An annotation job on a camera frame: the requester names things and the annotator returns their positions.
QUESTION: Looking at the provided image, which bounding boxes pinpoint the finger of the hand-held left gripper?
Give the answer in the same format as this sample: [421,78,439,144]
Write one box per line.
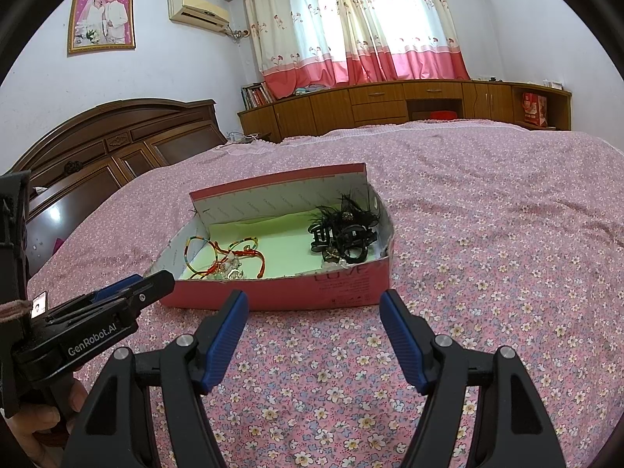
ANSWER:
[73,270,176,320]
[90,274,144,304]

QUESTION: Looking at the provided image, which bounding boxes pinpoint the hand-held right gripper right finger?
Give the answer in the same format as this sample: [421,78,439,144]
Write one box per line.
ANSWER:
[379,289,567,468]

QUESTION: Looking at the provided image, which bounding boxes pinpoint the red box in shelf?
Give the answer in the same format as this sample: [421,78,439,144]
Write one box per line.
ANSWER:
[521,92,548,126]

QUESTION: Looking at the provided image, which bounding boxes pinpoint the black feather hair clip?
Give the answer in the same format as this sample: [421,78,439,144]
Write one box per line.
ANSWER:
[336,194,383,227]

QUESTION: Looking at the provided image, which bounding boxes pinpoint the white cables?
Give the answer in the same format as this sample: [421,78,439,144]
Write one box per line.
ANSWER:
[225,131,274,146]

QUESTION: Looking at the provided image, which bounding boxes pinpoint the green paper lining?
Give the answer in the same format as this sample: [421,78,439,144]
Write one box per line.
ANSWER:
[178,207,352,281]

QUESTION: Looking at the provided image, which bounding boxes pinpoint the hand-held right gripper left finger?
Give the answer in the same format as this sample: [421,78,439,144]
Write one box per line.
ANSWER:
[61,289,250,468]

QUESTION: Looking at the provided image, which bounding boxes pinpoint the person's left hand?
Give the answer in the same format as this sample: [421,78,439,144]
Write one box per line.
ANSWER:
[5,380,91,464]

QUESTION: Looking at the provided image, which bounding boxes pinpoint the clear plastic ornament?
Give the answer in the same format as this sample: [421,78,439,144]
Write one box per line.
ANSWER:
[207,261,245,282]

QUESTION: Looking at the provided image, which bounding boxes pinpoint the black oval hair clip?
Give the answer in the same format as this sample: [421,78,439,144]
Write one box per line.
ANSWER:
[341,227,378,261]

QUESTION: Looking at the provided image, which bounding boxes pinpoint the pink white floral curtain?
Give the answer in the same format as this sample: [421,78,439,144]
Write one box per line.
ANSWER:
[243,0,471,99]

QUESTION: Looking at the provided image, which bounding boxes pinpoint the long wooden cabinet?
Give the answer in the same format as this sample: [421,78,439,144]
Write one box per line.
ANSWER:
[237,79,572,143]

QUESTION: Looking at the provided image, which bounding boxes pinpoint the pink floral bedspread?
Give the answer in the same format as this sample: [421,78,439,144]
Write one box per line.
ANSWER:
[27,119,624,468]

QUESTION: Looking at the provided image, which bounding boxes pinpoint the multicoloured braided cord bracelet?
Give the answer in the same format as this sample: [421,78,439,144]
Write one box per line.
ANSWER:
[214,235,268,280]
[184,235,218,278]

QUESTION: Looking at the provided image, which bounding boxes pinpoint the framed wedding photo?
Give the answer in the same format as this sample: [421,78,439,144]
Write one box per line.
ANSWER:
[67,0,136,54]

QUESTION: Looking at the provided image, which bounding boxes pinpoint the black claw hair clip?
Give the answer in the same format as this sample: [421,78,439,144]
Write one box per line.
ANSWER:
[307,222,352,254]

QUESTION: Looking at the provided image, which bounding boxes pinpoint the brown twine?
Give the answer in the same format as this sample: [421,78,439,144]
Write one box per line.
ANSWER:
[0,297,32,323]

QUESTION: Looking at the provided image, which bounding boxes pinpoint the wall air conditioner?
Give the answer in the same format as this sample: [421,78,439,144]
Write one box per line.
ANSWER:
[167,0,231,35]

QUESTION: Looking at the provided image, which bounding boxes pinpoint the row of books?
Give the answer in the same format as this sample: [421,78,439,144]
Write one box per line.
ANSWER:
[242,83,275,109]

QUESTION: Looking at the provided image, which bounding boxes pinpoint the dark wooden headboard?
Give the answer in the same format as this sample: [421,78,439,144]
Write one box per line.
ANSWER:
[0,98,227,278]

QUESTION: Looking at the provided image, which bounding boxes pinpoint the pink cardboard box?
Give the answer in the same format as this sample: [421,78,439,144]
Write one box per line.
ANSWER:
[146,163,393,313]

